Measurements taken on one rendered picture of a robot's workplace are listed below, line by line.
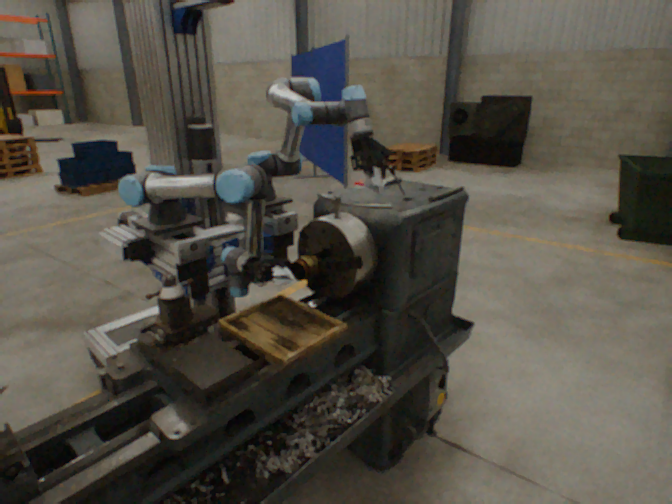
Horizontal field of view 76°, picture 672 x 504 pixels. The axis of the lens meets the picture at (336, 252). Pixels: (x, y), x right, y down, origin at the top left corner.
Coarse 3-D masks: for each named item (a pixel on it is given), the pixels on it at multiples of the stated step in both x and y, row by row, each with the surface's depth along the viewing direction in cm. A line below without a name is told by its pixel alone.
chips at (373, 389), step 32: (352, 384) 169; (384, 384) 174; (288, 416) 159; (320, 416) 154; (352, 416) 156; (256, 448) 143; (288, 448) 146; (320, 448) 145; (192, 480) 132; (224, 480) 133; (256, 480) 135
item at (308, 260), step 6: (300, 258) 154; (306, 258) 153; (312, 258) 154; (294, 264) 153; (300, 264) 151; (306, 264) 152; (312, 264) 153; (294, 270) 156; (300, 270) 158; (306, 270) 151; (312, 270) 153; (318, 270) 155; (294, 276) 155; (300, 276) 156; (306, 276) 152; (312, 276) 155
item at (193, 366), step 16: (144, 336) 134; (208, 336) 133; (160, 352) 125; (176, 352) 125; (192, 352) 125; (208, 352) 125; (224, 352) 125; (176, 368) 118; (192, 368) 118; (208, 368) 118; (224, 368) 118; (240, 368) 118; (192, 384) 113; (208, 384) 112; (224, 384) 115; (208, 400) 112
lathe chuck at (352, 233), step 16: (320, 224) 160; (336, 224) 155; (352, 224) 158; (320, 240) 162; (336, 240) 156; (352, 240) 153; (320, 256) 168; (352, 256) 153; (368, 256) 157; (336, 272) 161; (352, 272) 155; (368, 272) 159; (320, 288) 169; (336, 288) 163; (352, 288) 157
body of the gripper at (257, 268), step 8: (256, 256) 158; (248, 264) 155; (256, 264) 150; (264, 264) 152; (272, 264) 152; (248, 272) 153; (256, 272) 150; (264, 272) 149; (272, 272) 152; (256, 280) 154; (264, 280) 150
